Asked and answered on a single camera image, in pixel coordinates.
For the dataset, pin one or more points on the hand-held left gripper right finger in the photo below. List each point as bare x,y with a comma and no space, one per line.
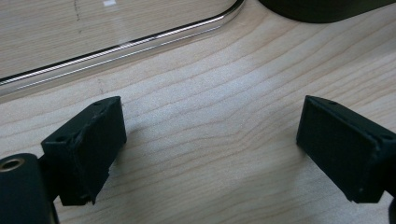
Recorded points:
342,149

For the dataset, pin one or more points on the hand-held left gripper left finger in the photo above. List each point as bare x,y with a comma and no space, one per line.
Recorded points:
84,149

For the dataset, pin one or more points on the clear plastic tray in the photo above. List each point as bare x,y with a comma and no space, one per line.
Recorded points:
93,31

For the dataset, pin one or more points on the dark round object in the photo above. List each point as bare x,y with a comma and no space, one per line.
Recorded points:
320,9

